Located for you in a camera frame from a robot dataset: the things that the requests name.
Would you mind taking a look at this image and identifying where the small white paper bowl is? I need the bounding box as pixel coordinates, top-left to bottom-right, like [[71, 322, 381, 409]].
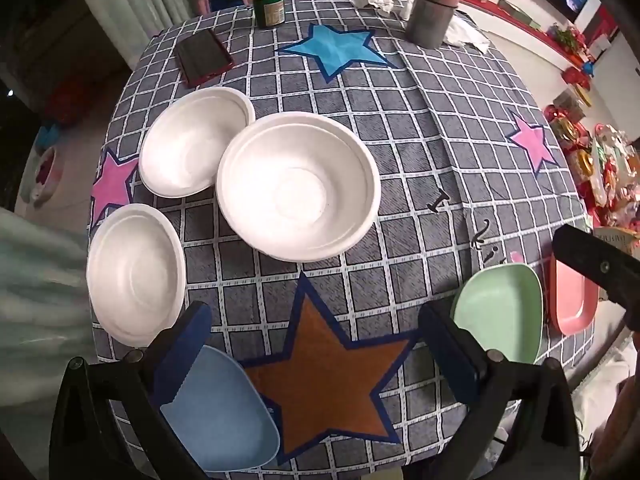
[[139, 86, 257, 198], [86, 203, 187, 348]]

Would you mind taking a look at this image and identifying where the green plastic plate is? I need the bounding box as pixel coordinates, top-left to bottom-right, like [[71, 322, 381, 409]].
[[450, 262, 545, 366]]

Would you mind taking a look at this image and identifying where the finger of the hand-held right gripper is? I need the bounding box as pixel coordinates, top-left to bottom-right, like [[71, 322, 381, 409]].
[[551, 224, 640, 333]]

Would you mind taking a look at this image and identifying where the white cloth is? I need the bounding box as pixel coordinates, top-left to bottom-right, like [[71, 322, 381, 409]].
[[570, 305, 640, 441]]

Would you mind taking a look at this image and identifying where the blue plastic plate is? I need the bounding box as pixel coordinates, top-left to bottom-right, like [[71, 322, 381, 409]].
[[159, 344, 281, 472]]

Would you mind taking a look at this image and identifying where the checked tablecloth with stars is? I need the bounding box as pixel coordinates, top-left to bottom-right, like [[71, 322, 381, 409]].
[[87, 0, 601, 471]]

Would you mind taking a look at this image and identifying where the phone in red case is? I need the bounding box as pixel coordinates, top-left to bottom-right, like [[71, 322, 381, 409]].
[[174, 27, 236, 88]]

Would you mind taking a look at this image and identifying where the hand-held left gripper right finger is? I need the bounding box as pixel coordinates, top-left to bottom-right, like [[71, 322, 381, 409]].
[[417, 302, 583, 480]]

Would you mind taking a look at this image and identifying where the red tray of snacks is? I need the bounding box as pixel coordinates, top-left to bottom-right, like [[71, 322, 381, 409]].
[[542, 90, 640, 231]]

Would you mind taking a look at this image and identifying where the large white paper bowl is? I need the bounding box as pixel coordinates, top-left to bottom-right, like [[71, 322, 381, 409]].
[[216, 111, 382, 262]]

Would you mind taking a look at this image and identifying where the pink plastic plate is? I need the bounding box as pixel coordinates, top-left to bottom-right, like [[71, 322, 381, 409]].
[[548, 255, 601, 337]]

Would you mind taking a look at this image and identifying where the pale green curtain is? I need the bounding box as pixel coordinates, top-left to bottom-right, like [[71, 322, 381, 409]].
[[67, 0, 196, 61]]

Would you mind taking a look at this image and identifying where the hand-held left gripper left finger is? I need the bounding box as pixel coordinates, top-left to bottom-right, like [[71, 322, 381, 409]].
[[48, 301, 216, 480]]

